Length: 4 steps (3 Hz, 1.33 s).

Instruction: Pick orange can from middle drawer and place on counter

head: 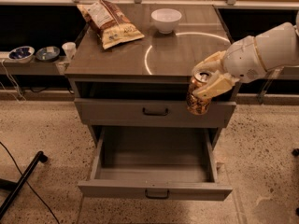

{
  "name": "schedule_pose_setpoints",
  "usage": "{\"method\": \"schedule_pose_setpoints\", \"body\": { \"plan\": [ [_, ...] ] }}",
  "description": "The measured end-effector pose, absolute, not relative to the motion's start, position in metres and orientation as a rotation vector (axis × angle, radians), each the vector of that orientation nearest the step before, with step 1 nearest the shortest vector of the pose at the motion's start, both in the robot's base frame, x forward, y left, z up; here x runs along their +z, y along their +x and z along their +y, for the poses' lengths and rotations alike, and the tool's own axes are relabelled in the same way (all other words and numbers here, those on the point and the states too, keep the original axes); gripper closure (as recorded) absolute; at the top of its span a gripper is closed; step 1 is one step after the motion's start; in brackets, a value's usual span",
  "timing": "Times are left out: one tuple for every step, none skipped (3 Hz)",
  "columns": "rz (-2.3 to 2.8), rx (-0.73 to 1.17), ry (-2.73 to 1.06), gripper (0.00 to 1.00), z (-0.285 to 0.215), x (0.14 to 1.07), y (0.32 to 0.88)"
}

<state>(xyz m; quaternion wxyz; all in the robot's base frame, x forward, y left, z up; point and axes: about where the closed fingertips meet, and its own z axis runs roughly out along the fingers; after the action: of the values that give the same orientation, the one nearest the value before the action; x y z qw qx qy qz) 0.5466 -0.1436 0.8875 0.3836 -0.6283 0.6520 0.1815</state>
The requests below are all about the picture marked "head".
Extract black middle drawer handle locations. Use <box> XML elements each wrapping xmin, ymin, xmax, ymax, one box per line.
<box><xmin>145</xmin><ymin>189</ymin><xmax>170</xmax><ymax>200</ymax></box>

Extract black stand leg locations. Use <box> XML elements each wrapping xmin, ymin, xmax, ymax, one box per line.
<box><xmin>0</xmin><ymin>151</ymin><xmax>48</xmax><ymax>220</ymax></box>

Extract white paper cup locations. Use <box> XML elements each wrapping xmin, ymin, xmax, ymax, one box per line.
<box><xmin>62</xmin><ymin>42</ymin><xmax>77</xmax><ymax>60</ymax></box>

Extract black upper drawer handle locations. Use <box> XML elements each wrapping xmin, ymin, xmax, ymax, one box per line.
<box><xmin>142</xmin><ymin>107</ymin><xmax>169</xmax><ymax>117</ymax></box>

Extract blue patterned bowl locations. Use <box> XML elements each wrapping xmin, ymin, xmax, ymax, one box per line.
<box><xmin>8</xmin><ymin>46</ymin><xmax>35</xmax><ymax>63</ymax></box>

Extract closed grey upper drawer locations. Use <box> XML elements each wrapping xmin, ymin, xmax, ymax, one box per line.
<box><xmin>75</xmin><ymin>98</ymin><xmax>236</xmax><ymax>128</ymax></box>

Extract white ceramic bowl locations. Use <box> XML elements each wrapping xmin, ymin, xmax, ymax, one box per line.
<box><xmin>151</xmin><ymin>8</ymin><xmax>182</xmax><ymax>34</ymax></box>

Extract brown yellow chip bag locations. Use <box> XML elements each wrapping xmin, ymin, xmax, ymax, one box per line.
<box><xmin>77</xmin><ymin>0</ymin><xmax>144</xmax><ymax>49</ymax></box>

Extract black drawer handle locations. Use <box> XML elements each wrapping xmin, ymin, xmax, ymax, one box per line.
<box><xmin>142</xmin><ymin>107</ymin><xmax>169</xmax><ymax>117</ymax></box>
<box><xmin>145</xmin><ymin>189</ymin><xmax>170</xmax><ymax>200</ymax></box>

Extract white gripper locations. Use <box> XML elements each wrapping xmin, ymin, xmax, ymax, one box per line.
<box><xmin>192</xmin><ymin>36</ymin><xmax>265</xmax><ymax>99</ymax></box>

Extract grey drawer cabinet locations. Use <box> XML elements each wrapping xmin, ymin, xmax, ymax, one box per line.
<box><xmin>64</xmin><ymin>3</ymin><xmax>248</xmax><ymax>202</ymax></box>

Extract grey side shelf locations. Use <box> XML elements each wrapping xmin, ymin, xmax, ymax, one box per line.
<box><xmin>0</xmin><ymin>52</ymin><xmax>69</xmax><ymax>76</ymax></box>

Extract dark blue shallow bowl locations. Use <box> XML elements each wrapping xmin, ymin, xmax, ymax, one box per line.
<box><xmin>36</xmin><ymin>46</ymin><xmax>60</xmax><ymax>62</ymax></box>

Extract black floor cable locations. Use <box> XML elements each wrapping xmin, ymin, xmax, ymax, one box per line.
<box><xmin>0</xmin><ymin>141</ymin><xmax>61</xmax><ymax>224</ymax></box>

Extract orange soda can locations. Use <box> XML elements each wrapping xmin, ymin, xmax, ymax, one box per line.
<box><xmin>186</xmin><ymin>71</ymin><xmax>211</xmax><ymax>115</ymax></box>

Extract open grey middle drawer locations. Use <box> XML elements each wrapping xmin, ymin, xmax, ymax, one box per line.
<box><xmin>78</xmin><ymin>127</ymin><xmax>232</xmax><ymax>201</ymax></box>

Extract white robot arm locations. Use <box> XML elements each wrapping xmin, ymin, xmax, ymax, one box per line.
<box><xmin>192</xmin><ymin>22</ymin><xmax>299</xmax><ymax>99</ymax></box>

